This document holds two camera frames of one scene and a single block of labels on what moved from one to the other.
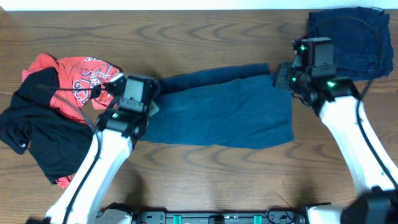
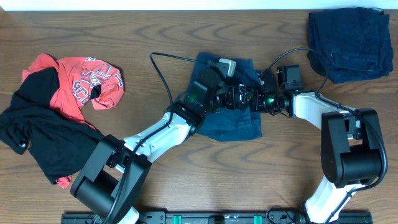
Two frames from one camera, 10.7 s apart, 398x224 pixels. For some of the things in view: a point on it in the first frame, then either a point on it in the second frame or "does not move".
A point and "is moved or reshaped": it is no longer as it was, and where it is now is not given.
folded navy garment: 362,42 does not move
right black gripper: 280,81 -> 258,107
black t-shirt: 62,143 does not move
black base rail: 219,218 does not move
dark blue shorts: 234,106 is moved or reshaped
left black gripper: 154,109 -> 234,94
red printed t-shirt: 81,79 does not move
